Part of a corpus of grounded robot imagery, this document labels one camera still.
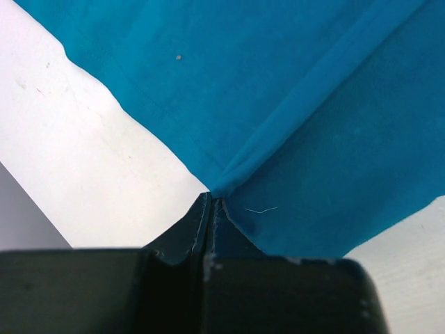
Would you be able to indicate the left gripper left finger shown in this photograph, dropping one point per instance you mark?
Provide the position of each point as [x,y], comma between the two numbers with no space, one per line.
[153,289]

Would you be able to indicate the teal blue t shirt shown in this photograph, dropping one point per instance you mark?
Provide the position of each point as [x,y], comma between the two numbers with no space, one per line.
[319,123]

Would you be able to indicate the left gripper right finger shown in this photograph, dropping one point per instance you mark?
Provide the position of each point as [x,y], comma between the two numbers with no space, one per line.
[246,291]

